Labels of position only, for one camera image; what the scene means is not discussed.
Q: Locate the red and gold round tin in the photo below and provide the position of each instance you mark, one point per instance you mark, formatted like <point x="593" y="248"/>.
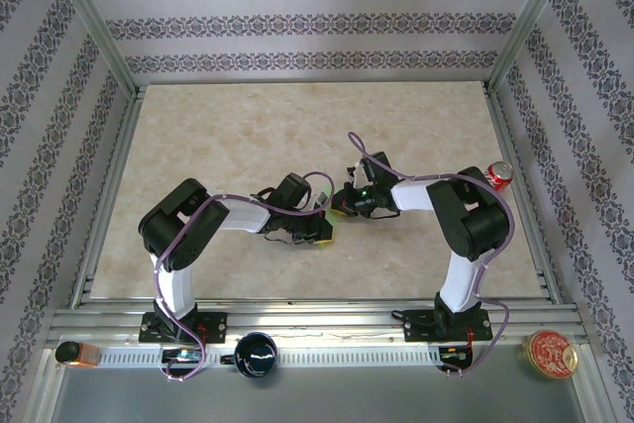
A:
<point x="549" y="354"/>

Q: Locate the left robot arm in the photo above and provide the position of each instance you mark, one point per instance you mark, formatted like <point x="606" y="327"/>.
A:
<point x="243" y="217"/>

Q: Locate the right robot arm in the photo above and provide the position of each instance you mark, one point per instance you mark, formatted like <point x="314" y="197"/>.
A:
<point x="411" y="195"/>

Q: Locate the light green paper sheet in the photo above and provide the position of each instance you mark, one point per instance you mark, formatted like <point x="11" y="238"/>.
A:
<point x="326" y="190"/>

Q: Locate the aluminium frame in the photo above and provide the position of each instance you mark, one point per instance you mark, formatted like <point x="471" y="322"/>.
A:
<point x="322" y="316"/>

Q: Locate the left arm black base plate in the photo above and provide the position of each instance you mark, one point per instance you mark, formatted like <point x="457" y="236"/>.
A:
<point x="213" y="326"/>

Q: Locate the grey metal panel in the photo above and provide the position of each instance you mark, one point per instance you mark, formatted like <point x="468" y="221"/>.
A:
<point x="347" y="398"/>

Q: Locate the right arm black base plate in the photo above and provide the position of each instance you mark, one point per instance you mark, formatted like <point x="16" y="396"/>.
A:
<point x="421" y="324"/>

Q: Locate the red soda can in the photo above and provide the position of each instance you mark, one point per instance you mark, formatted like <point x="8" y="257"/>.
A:
<point x="499" y="176"/>

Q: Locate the small circuit board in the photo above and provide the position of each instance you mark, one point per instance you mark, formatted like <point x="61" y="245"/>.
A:
<point x="454" y="354"/>
<point x="183" y="354"/>

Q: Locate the dark blue mug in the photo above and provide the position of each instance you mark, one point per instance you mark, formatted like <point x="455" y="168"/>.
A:
<point x="255" y="356"/>

